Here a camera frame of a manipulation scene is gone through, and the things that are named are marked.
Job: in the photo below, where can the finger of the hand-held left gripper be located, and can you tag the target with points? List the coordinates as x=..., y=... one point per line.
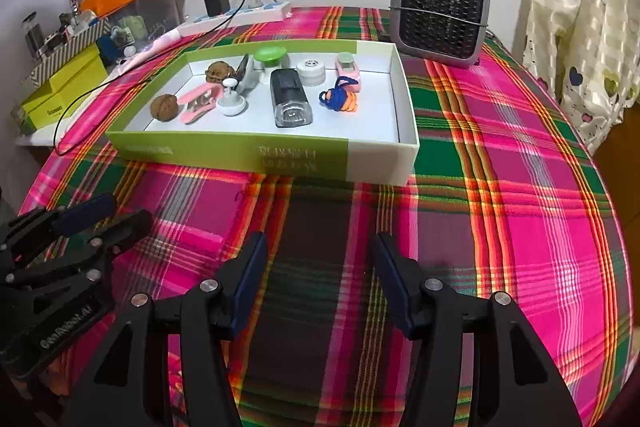
x=85, y=212
x=125, y=227

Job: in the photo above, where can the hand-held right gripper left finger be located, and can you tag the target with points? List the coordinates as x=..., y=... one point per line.
x=252, y=277

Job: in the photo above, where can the wooden cabinet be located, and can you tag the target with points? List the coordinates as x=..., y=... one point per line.
x=620, y=167

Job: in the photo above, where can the blue orange knitted ornament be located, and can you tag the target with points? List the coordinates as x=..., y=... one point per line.
x=340, y=99

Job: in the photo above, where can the small pink green clip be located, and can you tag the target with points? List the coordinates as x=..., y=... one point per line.
x=346, y=67

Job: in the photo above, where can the round brown walnut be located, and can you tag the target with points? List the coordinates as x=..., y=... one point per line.
x=164, y=108

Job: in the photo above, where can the large pink clip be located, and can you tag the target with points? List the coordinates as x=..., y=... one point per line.
x=197, y=103

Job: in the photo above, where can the carved brown walnut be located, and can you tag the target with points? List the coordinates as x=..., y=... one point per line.
x=220, y=71

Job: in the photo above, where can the white blue power strip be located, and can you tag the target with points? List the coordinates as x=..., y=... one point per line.
x=240, y=16

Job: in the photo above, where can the yellow-green cardboard box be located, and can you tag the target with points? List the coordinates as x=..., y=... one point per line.
x=65, y=92

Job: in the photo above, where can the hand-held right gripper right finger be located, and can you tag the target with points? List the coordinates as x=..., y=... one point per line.
x=387, y=277

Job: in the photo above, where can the cream heart-print curtain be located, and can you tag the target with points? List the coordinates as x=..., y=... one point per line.
x=585, y=32

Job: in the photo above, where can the pink white tube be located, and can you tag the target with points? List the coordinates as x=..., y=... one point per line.
x=160, y=42

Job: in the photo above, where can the small blue box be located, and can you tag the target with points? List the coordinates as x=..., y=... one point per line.
x=107, y=44

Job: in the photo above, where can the striped cardboard box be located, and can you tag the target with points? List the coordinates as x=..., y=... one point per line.
x=70, y=44

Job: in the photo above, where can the pink plaid tablecloth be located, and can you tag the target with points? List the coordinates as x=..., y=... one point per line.
x=500, y=157

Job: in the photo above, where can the black jar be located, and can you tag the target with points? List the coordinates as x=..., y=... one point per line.
x=34, y=34

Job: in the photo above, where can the white round case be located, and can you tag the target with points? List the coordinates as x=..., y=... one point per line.
x=310, y=72

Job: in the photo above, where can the white suction hook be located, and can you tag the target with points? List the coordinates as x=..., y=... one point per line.
x=231, y=103

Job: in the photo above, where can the small white ball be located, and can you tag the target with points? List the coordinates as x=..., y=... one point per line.
x=129, y=51

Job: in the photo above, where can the grey portable heater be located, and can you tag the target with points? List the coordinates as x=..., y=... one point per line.
x=437, y=12

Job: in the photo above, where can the green white cardboard box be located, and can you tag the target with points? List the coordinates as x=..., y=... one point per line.
x=350, y=122

